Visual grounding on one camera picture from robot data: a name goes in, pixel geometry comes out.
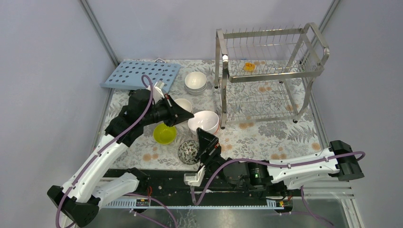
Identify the blue perforated tray stand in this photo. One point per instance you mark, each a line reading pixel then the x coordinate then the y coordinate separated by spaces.
pixel 128 75

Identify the beige bowl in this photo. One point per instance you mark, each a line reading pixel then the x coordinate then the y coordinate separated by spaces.
pixel 184 103

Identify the small yellow cup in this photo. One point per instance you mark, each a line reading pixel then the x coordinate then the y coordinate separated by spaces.
pixel 249 67

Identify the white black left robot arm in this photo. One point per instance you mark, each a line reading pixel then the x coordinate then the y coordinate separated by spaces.
pixel 78 198

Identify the leopard pattern bowl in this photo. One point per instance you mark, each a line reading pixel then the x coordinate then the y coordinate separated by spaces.
pixel 188 152

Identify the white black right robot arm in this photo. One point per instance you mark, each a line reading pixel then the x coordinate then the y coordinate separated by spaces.
pixel 337 160

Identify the lime green bowl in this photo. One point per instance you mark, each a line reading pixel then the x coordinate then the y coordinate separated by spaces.
pixel 164 134

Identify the stainless steel dish rack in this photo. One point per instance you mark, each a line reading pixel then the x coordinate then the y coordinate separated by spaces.
pixel 279 54

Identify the white slotted cable duct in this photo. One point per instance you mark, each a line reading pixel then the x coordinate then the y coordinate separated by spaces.
pixel 144 203

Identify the floral table mat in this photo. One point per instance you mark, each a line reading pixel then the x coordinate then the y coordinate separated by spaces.
pixel 257 129

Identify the white bowl front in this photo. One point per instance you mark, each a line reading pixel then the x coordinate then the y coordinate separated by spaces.
pixel 197 91

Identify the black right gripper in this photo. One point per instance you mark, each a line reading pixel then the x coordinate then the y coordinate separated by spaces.
pixel 204 145

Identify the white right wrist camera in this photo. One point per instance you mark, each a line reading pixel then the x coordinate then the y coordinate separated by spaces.
pixel 194 179

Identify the white pink bowl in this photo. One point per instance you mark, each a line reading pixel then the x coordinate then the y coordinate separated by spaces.
pixel 206 120

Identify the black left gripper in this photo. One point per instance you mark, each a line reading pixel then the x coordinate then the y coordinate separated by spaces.
pixel 177 114

